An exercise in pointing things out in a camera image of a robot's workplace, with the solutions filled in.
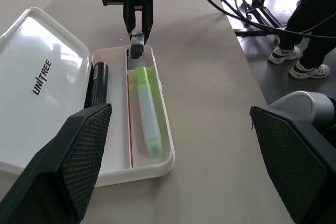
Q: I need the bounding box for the white sports shoe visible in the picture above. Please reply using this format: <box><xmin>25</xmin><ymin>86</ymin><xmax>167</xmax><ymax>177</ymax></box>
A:
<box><xmin>289</xmin><ymin>61</ymin><xmax>331</xmax><ymax>79</ymax></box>
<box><xmin>268</xmin><ymin>46</ymin><xmax>302</xmax><ymax>65</ymax></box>

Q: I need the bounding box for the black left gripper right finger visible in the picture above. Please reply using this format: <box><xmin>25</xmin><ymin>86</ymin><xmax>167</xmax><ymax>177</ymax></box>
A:
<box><xmin>249</xmin><ymin>105</ymin><xmax>336</xmax><ymax>224</ymax></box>

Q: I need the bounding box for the green highlighter pen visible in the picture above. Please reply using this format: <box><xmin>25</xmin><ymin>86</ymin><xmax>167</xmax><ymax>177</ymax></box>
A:
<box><xmin>135</xmin><ymin>66</ymin><xmax>163</xmax><ymax>159</ymax></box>

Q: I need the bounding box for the small black binder clip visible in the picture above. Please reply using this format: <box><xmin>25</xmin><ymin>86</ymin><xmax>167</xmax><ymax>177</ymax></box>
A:
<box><xmin>130</xmin><ymin>28</ymin><xmax>146</xmax><ymax>60</ymax></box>

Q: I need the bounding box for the silver robot body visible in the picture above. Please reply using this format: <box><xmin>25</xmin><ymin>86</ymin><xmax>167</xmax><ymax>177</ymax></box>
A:
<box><xmin>267</xmin><ymin>90</ymin><xmax>336</xmax><ymax>137</ymax></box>

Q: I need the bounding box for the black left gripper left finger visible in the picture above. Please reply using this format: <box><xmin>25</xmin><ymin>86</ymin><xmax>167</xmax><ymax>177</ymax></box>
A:
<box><xmin>0</xmin><ymin>103</ymin><xmax>113</xmax><ymax>224</ymax></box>

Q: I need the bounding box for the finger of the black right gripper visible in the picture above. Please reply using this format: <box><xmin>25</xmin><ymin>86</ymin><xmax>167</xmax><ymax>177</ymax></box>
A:
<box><xmin>122</xmin><ymin>0</ymin><xmax>137</xmax><ymax>35</ymax></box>
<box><xmin>141</xmin><ymin>0</ymin><xmax>155</xmax><ymax>44</ymax></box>

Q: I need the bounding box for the black marker with red cap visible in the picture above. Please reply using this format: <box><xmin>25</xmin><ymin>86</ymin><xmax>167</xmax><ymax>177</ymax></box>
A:
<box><xmin>83</xmin><ymin>61</ymin><xmax>110</xmax><ymax>109</ymax></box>

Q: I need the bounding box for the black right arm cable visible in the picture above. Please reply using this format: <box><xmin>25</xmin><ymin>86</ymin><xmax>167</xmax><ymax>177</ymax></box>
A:
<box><xmin>170</xmin><ymin>0</ymin><xmax>336</xmax><ymax>40</ymax></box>

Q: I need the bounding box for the white plastic pencil case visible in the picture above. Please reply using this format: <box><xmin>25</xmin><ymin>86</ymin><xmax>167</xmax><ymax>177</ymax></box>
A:
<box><xmin>0</xmin><ymin>7</ymin><xmax>176</xmax><ymax>188</ymax></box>

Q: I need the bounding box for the person in dark trousers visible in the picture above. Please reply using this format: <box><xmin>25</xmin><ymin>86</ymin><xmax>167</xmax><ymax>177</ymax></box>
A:
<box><xmin>278</xmin><ymin>0</ymin><xmax>336</xmax><ymax>70</ymax></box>

